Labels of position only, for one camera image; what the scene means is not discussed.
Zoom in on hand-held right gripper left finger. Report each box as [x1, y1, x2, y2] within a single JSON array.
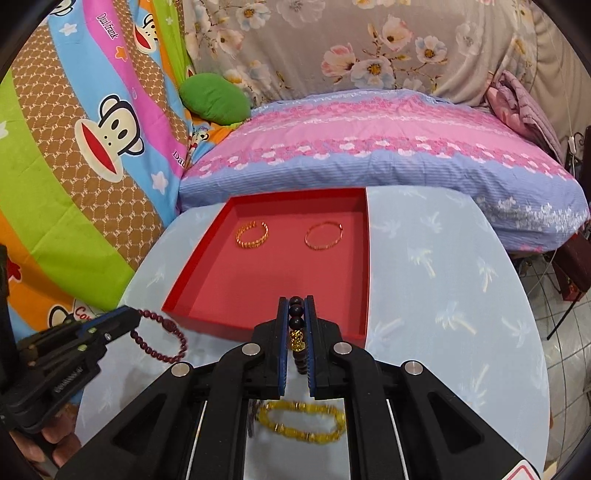
[[56, 296, 291, 480]]

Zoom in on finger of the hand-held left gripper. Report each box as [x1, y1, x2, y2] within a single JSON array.
[[25, 316, 142, 370], [16, 307, 141, 352]]

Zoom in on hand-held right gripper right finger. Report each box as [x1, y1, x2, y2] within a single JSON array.
[[307, 296, 542, 480]]

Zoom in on dark bead bracelet gold charm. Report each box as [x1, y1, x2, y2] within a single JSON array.
[[287, 295, 311, 377]]

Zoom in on maroon bead bracelet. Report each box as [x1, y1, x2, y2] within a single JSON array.
[[130, 309, 189, 361]]

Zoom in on yellow stone bracelet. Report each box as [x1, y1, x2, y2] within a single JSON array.
[[256, 401, 348, 445]]

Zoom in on red tray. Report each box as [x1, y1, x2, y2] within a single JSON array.
[[161, 187, 372, 349]]

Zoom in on person's left hand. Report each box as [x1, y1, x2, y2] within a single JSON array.
[[16, 406, 84, 478]]

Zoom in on rose gold bangle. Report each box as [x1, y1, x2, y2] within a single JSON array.
[[305, 222, 345, 251]]

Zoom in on cartoon monkey blanket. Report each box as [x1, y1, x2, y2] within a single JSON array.
[[0, 0, 220, 416]]

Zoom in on light blue palm tablecloth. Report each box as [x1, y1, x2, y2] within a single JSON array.
[[74, 186, 551, 480]]

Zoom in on pink blue striped bedding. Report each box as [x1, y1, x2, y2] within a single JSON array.
[[178, 89, 591, 253]]

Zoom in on green pillow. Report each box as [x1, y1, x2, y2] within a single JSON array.
[[179, 73, 253, 125]]

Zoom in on dark red chair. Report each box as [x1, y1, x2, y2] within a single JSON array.
[[551, 222, 591, 302]]

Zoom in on grey floral cover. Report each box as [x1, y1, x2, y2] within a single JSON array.
[[182, 0, 588, 145]]

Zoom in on purple pink folded blanket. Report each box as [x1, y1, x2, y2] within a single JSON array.
[[485, 69, 567, 163]]

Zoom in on gold chain bracelet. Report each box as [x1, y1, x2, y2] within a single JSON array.
[[236, 220, 269, 250]]

